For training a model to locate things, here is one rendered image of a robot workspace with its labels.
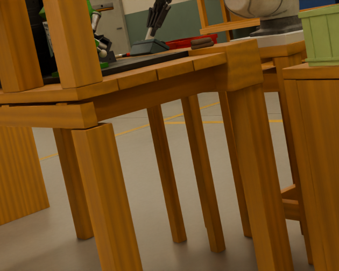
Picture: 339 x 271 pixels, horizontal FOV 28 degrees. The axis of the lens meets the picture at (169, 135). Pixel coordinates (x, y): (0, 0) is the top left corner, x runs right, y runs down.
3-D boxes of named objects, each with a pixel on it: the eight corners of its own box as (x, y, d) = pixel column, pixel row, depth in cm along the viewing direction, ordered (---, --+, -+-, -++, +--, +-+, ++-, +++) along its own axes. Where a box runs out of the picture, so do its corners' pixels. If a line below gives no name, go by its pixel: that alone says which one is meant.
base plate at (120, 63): (48, 72, 322) (47, 68, 321) (189, 56, 232) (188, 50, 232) (-36, 91, 298) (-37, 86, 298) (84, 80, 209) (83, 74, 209)
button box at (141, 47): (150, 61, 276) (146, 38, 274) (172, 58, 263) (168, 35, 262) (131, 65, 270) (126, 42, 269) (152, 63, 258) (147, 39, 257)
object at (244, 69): (61, 94, 348) (55, 65, 345) (265, 82, 226) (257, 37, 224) (36, 100, 340) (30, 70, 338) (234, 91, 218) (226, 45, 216)
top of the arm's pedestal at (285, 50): (281, 48, 285) (280, 38, 284) (343, 40, 259) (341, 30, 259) (227, 62, 266) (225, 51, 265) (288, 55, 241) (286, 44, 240)
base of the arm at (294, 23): (275, 31, 277) (273, 18, 276) (315, 27, 259) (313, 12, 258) (241, 37, 267) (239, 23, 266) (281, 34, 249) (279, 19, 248)
